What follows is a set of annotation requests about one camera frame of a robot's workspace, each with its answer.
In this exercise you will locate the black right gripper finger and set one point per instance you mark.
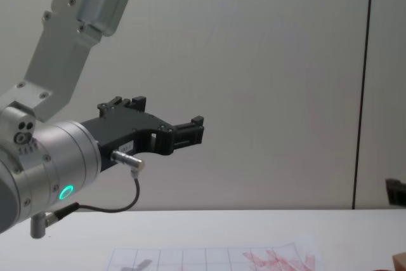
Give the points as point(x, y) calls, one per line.
point(397, 192)

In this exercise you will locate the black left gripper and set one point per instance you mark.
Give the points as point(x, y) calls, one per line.
point(123, 128)

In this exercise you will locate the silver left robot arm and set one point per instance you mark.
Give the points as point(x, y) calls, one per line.
point(54, 61)

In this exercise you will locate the brown cardboard tray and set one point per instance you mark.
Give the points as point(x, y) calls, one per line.
point(400, 263)

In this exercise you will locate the white table cloth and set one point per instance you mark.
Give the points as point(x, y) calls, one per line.
point(222, 223)

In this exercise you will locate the white grid paper sheet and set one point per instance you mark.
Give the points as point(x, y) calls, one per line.
point(203, 256)

